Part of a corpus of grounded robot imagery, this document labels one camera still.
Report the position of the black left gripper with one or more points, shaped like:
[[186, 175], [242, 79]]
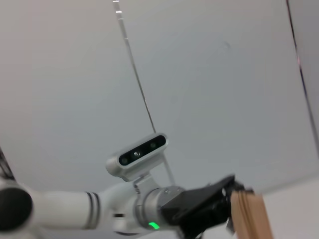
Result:
[[197, 209]]

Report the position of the khaki canvas food bag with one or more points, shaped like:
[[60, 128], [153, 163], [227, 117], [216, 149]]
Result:
[[251, 219]]

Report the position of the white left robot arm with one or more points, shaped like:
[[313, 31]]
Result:
[[62, 209]]

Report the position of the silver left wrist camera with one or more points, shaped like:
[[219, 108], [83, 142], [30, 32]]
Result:
[[139, 155]]

